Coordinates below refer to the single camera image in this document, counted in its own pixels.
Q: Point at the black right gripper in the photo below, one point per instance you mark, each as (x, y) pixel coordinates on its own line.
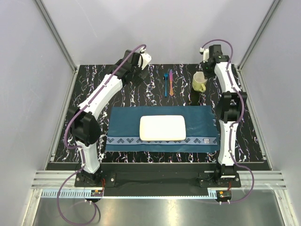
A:
(206, 75)

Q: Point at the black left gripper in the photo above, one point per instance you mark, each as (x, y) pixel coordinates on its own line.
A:
(138, 79)

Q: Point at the yellow mug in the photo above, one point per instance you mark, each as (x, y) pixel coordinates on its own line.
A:
(199, 82)

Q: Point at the blue small fork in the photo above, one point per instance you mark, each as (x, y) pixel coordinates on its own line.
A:
(165, 78)

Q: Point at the white rectangular plate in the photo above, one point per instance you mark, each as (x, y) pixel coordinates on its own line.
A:
(162, 128)

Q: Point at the blue patterned cloth placemat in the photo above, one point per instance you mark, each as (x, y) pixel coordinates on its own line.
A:
(200, 125)

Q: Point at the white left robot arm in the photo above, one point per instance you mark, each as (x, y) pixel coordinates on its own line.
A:
(83, 129)

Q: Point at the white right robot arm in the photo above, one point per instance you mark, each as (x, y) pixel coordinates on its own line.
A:
(229, 111)

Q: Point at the pink orange knife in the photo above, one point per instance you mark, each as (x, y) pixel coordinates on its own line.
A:
(171, 92)

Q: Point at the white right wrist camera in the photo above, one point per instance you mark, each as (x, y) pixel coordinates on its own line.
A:
(205, 53)

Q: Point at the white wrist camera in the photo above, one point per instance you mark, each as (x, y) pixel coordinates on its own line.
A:
(205, 53)
(144, 58)

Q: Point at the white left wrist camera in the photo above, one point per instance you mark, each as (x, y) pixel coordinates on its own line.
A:
(144, 58)

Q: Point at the right aluminium frame post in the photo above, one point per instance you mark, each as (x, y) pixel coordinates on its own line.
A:
(263, 25)

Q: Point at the aluminium frame post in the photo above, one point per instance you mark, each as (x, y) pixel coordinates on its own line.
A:
(51, 26)
(263, 25)

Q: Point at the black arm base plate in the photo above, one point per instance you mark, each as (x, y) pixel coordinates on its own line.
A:
(200, 174)

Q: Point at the left aluminium frame post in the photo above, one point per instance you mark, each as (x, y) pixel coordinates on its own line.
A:
(51, 26)

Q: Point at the aluminium front rail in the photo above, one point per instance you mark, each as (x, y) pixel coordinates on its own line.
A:
(262, 179)

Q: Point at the grey cable duct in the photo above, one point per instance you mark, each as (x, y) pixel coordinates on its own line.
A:
(97, 194)

